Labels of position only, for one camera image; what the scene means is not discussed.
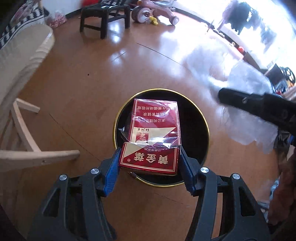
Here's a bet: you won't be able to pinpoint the pink kids tricycle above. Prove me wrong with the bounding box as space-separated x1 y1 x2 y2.
132 1 179 25

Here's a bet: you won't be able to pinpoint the light wooden chair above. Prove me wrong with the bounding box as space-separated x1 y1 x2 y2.
1 98 80 173

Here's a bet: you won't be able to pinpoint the black white striped sofa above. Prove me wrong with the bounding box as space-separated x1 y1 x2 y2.
1 1 45 49

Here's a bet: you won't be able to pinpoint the red cigarette pack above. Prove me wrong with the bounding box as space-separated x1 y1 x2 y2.
118 98 182 176

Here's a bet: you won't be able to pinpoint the black gold-rimmed trash bin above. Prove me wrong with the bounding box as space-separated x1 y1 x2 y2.
113 88 210 187

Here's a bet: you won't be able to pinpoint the yellow toy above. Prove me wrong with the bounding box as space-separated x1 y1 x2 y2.
148 16 158 26

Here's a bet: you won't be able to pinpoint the black wooden chair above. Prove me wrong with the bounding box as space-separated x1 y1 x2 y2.
79 0 131 39

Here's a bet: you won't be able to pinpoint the clear plastic bag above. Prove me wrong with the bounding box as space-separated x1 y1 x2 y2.
184 46 280 155

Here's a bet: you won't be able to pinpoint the hanging dark clothes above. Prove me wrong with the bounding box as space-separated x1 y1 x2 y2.
226 2 251 35

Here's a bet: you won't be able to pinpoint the red white plastic bag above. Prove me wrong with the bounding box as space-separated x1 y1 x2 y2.
46 11 67 29

